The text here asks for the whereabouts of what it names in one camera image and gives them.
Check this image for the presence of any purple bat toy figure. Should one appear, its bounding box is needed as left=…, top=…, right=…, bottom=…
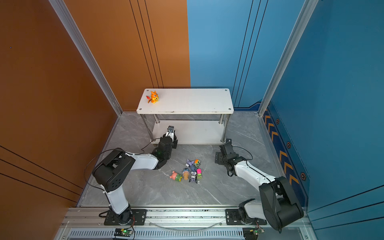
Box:
left=186, top=160, right=197, bottom=172

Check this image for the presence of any orange fox toy figure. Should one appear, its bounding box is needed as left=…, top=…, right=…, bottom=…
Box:
left=147, top=91, right=159, bottom=104

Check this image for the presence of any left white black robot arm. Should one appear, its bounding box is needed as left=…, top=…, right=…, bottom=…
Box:
left=92, top=136, right=178, bottom=226

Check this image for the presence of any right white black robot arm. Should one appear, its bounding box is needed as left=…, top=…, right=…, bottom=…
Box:
left=215, top=139, right=304, bottom=231

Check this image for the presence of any white two-tier metal shelf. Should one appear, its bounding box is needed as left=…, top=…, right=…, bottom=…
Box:
left=137, top=89, right=234, bottom=145

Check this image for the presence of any pink pig green toy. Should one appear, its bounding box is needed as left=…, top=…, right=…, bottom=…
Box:
left=170, top=171, right=183, bottom=182

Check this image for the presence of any green orange toy car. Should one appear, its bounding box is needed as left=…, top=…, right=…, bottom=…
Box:
left=194, top=159, right=201, bottom=168

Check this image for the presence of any ice cream cone toy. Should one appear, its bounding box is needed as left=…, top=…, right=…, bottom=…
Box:
left=182, top=168, right=191, bottom=181

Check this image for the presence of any pink green block toy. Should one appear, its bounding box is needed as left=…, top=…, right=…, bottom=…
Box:
left=197, top=169, right=202, bottom=179

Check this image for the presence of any grey purple kuromi toy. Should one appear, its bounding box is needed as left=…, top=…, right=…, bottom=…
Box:
left=189, top=172, right=198, bottom=184

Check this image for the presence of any right circuit board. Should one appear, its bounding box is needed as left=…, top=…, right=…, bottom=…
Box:
left=242, top=228, right=265, bottom=240

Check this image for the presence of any left green circuit board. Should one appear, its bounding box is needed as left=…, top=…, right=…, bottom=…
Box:
left=114, top=228, right=135, bottom=239

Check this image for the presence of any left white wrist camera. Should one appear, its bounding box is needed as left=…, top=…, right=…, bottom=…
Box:
left=166, top=126, right=175, bottom=141

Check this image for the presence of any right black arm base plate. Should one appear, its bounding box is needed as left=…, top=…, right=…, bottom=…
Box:
left=225, top=209, right=267, bottom=226

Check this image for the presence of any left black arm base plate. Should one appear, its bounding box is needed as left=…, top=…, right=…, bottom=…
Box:
left=104, top=210, right=147, bottom=226

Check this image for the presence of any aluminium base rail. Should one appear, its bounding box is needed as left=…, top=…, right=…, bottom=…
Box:
left=55, top=206, right=317, bottom=240

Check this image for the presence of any right aluminium corner post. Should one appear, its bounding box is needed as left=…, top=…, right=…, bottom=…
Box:
left=258, top=0, right=319, bottom=117

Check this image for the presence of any aluminium corner post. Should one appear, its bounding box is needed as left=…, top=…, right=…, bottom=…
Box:
left=258, top=0, right=319, bottom=117
left=49, top=0, right=123, bottom=117

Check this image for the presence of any left aluminium corner post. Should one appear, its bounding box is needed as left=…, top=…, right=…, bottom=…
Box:
left=49, top=0, right=123, bottom=117

